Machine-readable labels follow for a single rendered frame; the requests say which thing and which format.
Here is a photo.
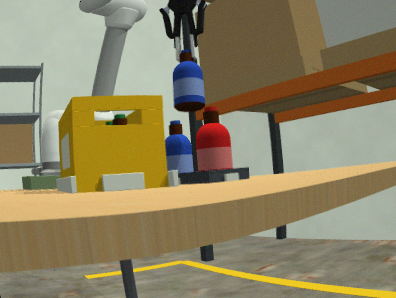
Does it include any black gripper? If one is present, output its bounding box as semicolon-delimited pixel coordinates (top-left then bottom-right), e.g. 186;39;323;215
159;0;207;62

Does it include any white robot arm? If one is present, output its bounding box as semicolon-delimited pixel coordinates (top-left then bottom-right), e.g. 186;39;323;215
31;0;147;176

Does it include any blue bottle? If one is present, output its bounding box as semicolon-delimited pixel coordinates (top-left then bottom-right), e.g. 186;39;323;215
165;120;194;173
173;49;205;112

